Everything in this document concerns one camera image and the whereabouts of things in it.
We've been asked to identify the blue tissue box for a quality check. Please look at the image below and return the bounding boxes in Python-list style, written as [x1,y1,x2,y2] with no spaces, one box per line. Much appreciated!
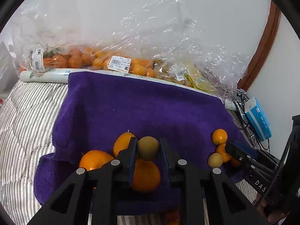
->
[244,97,272,142]

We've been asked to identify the black cables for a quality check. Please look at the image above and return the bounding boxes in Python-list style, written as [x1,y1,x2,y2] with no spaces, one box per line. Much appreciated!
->
[233,88,300,207]

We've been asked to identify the small orange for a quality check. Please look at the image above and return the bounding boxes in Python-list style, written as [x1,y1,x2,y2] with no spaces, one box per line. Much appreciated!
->
[211,128,228,146]
[216,143,232,163]
[163,208,180,225]

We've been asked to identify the purple towel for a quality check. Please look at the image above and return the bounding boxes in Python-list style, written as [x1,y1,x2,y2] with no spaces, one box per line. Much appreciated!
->
[34,72,245,204]

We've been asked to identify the striped quilted mattress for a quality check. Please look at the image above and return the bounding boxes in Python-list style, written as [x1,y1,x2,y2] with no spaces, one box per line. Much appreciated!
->
[0,79,258,225]

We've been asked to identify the green-brown round fruit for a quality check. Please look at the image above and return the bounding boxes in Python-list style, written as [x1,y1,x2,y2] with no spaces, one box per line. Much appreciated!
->
[137,136,159,161]

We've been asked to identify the large orange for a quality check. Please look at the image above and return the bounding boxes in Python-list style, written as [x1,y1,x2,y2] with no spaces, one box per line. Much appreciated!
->
[79,150,114,171]

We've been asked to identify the patterned black white pouch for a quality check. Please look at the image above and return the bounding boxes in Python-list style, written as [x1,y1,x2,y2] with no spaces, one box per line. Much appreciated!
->
[234,89,258,146]

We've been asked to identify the brown wooden door frame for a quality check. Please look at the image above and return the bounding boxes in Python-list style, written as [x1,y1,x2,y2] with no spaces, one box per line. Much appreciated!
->
[237,1,281,91]

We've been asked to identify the small red tomato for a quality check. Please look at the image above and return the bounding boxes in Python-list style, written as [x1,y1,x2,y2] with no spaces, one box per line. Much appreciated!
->
[230,157,241,167]

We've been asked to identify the oval orange fruit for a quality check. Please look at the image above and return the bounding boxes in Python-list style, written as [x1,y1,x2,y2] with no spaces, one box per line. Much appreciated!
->
[113,132,136,157]

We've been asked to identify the large mandarin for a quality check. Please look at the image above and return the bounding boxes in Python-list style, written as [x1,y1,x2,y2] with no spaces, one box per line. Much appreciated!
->
[131,159,161,192]

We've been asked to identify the white rolled paper tube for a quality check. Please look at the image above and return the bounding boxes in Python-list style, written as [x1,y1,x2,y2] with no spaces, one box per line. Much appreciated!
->
[19,68,238,112]

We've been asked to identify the person's right hand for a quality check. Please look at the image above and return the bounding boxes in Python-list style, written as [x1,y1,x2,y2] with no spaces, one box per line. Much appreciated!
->
[257,199,293,224]

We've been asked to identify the clear bag of mandarins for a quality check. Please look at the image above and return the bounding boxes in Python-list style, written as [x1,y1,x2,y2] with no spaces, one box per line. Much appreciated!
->
[12,0,95,73]

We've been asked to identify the clear bag of small oranges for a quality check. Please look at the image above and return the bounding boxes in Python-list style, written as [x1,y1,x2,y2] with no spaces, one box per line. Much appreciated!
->
[88,16,203,78]

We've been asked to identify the clear bag of yellow fruit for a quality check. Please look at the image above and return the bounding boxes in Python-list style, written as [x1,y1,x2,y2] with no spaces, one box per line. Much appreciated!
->
[153,44,250,102]

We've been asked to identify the grey plastic bag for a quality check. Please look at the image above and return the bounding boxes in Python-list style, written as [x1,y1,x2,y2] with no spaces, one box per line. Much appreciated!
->
[0,42,19,100]

